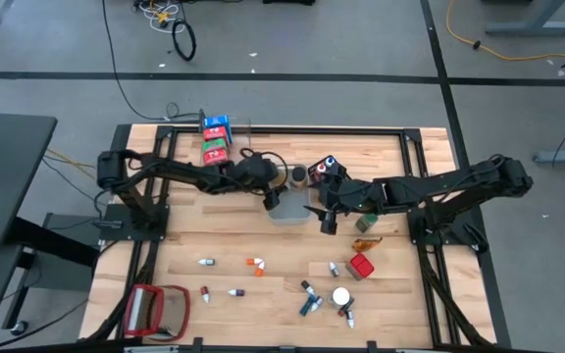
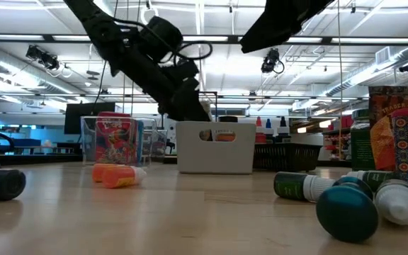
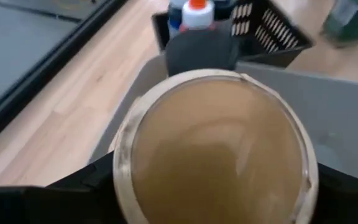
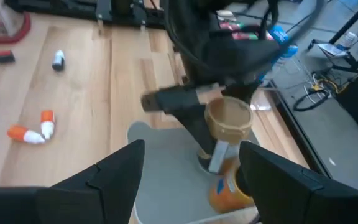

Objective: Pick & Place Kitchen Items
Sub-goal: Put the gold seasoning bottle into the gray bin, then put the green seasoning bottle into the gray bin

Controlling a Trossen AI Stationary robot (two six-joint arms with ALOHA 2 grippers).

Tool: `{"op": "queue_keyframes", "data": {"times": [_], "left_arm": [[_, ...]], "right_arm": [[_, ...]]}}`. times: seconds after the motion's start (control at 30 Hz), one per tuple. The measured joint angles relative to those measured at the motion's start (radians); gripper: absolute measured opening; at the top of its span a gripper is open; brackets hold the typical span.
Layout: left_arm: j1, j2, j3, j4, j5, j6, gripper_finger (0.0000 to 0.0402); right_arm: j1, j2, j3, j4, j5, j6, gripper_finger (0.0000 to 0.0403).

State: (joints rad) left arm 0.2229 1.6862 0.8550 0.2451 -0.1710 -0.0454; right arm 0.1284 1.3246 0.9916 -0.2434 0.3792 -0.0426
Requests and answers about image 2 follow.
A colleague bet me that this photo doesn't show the small green dropper bottle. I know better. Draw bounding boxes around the small green dropper bottle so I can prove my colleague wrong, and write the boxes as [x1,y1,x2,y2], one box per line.
[273,172,336,203]
[345,170,398,188]

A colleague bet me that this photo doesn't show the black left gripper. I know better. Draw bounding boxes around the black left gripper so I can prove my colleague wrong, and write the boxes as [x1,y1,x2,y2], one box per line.
[157,62,212,123]

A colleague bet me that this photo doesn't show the red patterned tin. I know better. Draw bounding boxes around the red patterned tin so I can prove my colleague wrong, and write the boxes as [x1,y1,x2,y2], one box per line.
[390,108,408,188]

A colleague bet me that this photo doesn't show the green label spice jar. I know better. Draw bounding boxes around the green label spice jar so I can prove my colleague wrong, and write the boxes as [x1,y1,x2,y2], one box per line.
[350,108,377,171]

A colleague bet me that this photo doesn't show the red patterned box right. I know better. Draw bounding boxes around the red patterned box right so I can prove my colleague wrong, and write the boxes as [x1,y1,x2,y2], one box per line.
[368,86,408,173]

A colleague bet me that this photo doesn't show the black monitor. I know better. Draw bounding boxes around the black monitor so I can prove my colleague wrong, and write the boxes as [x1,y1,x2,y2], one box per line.
[64,102,116,135]

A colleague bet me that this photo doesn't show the blue cereal box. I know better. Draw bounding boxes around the blue cereal box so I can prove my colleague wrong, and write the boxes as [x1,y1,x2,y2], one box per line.
[136,120,145,165]

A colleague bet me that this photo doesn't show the black mesh basket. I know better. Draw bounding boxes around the black mesh basket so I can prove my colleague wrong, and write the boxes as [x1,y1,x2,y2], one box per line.
[252,142,324,173]

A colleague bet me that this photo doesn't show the black hanging cable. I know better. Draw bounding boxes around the black hanging cable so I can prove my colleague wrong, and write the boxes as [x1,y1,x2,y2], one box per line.
[92,59,108,106]

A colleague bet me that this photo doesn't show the black ceiling camera with cable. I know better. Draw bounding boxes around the black ceiling camera with cable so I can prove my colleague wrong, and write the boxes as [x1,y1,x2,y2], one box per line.
[260,48,285,74]

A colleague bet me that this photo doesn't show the light grey plastic bin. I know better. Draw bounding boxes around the light grey plastic bin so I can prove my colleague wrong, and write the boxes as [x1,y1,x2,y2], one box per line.
[175,121,257,175]

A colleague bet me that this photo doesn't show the clear plastic bin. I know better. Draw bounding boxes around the clear plastic bin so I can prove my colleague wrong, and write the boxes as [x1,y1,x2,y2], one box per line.
[80,115,168,167]

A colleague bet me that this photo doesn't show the small white cap dropper bottle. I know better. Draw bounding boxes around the small white cap dropper bottle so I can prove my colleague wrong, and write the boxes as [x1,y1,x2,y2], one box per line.
[373,178,408,226]

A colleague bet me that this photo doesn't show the large blue food colouring bottle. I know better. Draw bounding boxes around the large blue food colouring bottle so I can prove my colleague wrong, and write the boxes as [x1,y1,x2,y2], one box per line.
[264,118,274,144]

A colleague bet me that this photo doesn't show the small teal dropper bottle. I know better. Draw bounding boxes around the small teal dropper bottle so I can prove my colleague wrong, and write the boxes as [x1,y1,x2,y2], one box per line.
[315,176,380,244]

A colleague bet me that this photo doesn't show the long ceiling light bar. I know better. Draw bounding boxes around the long ceiling light bar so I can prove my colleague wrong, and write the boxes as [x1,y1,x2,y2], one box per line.
[0,33,408,46]

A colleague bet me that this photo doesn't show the ceiling air vent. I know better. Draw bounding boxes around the ceiling air vent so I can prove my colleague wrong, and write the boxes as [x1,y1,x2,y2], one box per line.
[375,47,391,64]

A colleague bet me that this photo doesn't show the yellow hanging cord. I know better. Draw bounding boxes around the yellow hanging cord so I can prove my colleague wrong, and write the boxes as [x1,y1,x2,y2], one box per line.
[336,0,344,160]

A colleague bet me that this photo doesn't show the silver ventilation duct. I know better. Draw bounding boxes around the silver ventilation duct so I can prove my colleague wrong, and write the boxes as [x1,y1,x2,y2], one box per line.
[326,47,408,97]

